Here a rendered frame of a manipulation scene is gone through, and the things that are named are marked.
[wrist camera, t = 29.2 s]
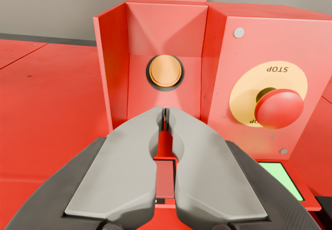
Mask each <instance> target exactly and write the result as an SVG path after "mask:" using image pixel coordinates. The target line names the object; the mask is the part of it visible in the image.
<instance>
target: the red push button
mask: <svg viewBox="0 0 332 230"><path fill-rule="evenodd" d="M256 103H257V104H256V107H255V111H254V116H255V119H256V121H257V122H258V123H259V124H260V125H262V126H263V127H265V128H267V129H281V128H284V127H287V126H289V125H290V124H292V123H293V122H295V121H296V120H297V119H298V118H299V117H300V115H301V114H302V112H303V108H304V103H303V100H302V98H301V96H300V95H299V93H297V92H296V91H294V90H290V89H276V88H273V87H268V88H264V89H263V90H261V91H260V92H259V93H258V94H257V96H256Z"/></svg>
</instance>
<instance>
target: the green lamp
mask: <svg viewBox="0 0 332 230"><path fill-rule="evenodd" d="M259 164H260V165H261V166H262V167H264V168H265V169H266V170H267V171H268V172H269V173H271V174H272V175H273V176H274V177H275V178H276V179H277V180H279V181H280V182H281V183H282V184H283V185H284V186H285V187H286V188H287V189H288V190H289V191H290V192H291V193H292V194H293V195H294V196H295V197H296V198H297V199H298V200H302V198H301V196H300V194H299V193H298V191H297V190H296V188H295V186H294V185H293V183H292V182H291V180H290V178H289V177H288V175H287V174H286V172H285V171H284V169H283V167H282V165H281V164H277V163H259Z"/></svg>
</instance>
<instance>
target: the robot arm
mask: <svg viewBox="0 0 332 230"><path fill-rule="evenodd" d="M165 119H166V131H168V132H169V133H170V134H171V135H172V137H173V142H172V153H173V155H174V156H175V157H176V159H177V160H178V164H177V167H176V179H175V191H174V197H175V208H176V215H177V217H178V219H179V220H180V221H181V222H182V223H184V224H185V225H187V226H189V227H190V228H192V229H193V230H322V229H321V228H320V227H319V225H318V224H317V223H316V221H315V220H314V219H313V217H312V216H311V215H310V213H309V212H308V211H307V210H306V209H305V207H304V206H303V205H302V204H301V203H300V202H299V200H298V199H297V198H296V197H295V196H294V195H293V194H292V193H291V192H290V191H289V190H288V189H287V188H286V187H285V186H284V185H283V184H282V183H281V182H280V181H279V180H277V179H276V178H275V177H274V176H273V175H272V174H271V173H269V172H268V171H267V170H266V169H265V168H264V167H262V166H261V165H260V164H259V163H258V162H257V161H255V160H254V159H253V158H252V157H251V156H250V155H249V154H247V153H246V152H245V151H244V150H243V149H242V148H241V147H239V146H238V145H237V144H236V143H235V142H234V141H232V140H225V139H224V138H223V137H222V136H221V135H220V134H219V133H217V132H216V131H215V130H214V129H212V128H211V127H210V126H208V125H207V124H205V123H203V122H202V121H200V120H198V119H196V118H195V117H193V116H191V115H189V114H187V113H186V112H184V111H182V110H180V109H178V108H177V107H174V106H173V107H169V108H164V107H161V106H156V107H154V108H152V109H150V110H148V111H146V112H144V113H142V114H140V115H138V116H136V117H134V118H132V119H130V120H128V121H126V122H125V123H123V124H121V125H120V126H118V127H117V128H116V129H114V130H113V131H112V132H111V133H109V134H108V135H107V136H106V137H98V138H97V139H96V140H95V141H93V142H92V143H91V144H90V145H88V146H87V147H86V148H85V149H84V150H82V151H81V152H80V153H79V154H77V155H76V156H75V157H74V158H73V159H71V160H70V161H69V162H68V163H66V164H65V165H64V166H63V167H62V168H60V169H59V170H58V171H57V172H55V173H54V174H53V175H52V176H51V177H49V178H48V179H47V180H46V181H45V182H44V183H43V184H42V185H41V186H40V187H39V188H38V189H37V190H36V191H35V192H34V193H33V194H32V195H31V196H30V197H29V198H28V199H27V200H26V201H25V203H24V204H23V205H22V206H21V207H20V208H19V210H18V211H17V212H16V214H15V215H14V216H13V217H12V219H11V220H10V221H9V223H8V224H7V226H6V227H5V228H4V230H136V229H137V228H139V227H141V226H142V225H144V224H146V223H147V222H149V221H150V220H151V219H152V218H153V216H154V213H155V203H156V183H157V165H156V163H155V161H154V160H153V158H154V157H155V156H156V155H157V154H158V143H159V134H160V133H161V131H164V124H165Z"/></svg>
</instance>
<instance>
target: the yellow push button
mask: <svg viewBox="0 0 332 230"><path fill-rule="evenodd" d="M149 72H150V77H151V79H152V81H153V82H154V83H155V84H156V85H157V86H159V87H162V88H168V87H171V86H173V85H175V84H176V83H177V82H178V80H179V78H180V76H181V66H180V64H179V62H178V61H177V60H176V59H175V58H174V57H172V56H170V55H161V56H158V57H156V58H155V59H154V60H153V61H152V63H151V65H150V70H149Z"/></svg>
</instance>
